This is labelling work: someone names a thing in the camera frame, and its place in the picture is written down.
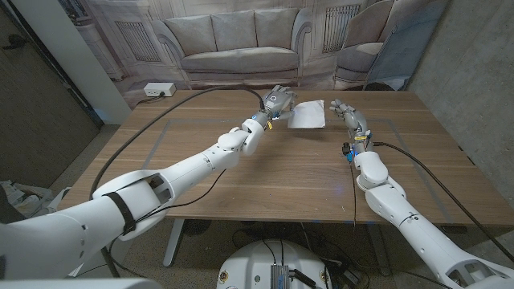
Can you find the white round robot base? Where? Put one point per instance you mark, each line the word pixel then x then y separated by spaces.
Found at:
pixel 257 265

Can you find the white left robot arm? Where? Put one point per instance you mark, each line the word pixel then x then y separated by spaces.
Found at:
pixel 192 164

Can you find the white table leg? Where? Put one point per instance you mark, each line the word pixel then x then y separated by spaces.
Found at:
pixel 174 241

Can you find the white power strip box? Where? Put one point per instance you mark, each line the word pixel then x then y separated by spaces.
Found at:
pixel 158 89

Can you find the blue grey leaning board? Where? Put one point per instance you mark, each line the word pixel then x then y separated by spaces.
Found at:
pixel 405 44

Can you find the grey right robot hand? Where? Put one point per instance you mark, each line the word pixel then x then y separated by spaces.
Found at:
pixel 355 118

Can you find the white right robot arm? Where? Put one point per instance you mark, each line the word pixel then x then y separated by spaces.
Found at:
pixel 401 204

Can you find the crumpled paper pile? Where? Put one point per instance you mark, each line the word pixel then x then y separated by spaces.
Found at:
pixel 28 200

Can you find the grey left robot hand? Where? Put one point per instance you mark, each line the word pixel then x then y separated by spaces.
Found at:
pixel 277 102

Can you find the silver electronics box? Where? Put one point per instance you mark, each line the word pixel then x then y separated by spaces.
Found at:
pixel 279 277

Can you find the dark table leg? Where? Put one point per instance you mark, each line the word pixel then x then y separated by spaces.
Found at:
pixel 379 249

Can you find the white shipping label sheet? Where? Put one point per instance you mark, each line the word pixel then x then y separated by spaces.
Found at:
pixel 309 114

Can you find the dark door panel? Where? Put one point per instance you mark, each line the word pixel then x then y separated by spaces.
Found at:
pixel 36 120

